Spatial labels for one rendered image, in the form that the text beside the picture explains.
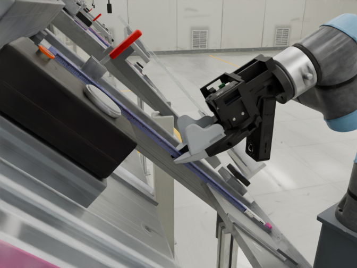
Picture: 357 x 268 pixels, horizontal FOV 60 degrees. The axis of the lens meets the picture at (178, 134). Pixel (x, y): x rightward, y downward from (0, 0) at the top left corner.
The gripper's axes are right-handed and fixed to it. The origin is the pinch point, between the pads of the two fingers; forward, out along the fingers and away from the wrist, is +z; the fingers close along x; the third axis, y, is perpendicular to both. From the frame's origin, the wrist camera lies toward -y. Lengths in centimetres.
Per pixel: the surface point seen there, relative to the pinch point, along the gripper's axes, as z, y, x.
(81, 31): 7, 20, -85
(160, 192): 11.9, -28.5, -37.8
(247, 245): -1.0, -6.2, 16.4
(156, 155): 3.8, -1.2, -8.1
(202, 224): 12, -97, -91
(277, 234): -7.3, -24.2, 2.7
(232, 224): -1.0, -6.2, 12.1
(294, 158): -73, -146, -149
